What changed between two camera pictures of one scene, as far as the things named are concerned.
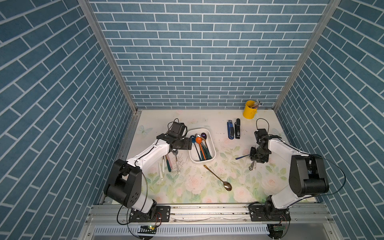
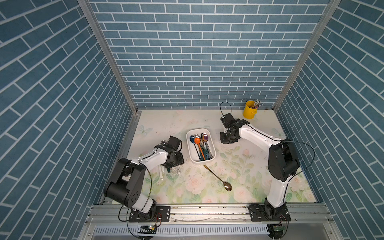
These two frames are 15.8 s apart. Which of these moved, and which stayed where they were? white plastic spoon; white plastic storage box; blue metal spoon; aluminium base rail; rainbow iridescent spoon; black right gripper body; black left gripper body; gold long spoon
Moved: black left gripper body; rainbow iridescent spoon; black right gripper body
Stayed: aluminium base rail; white plastic storage box; white plastic spoon; blue metal spoon; gold long spoon
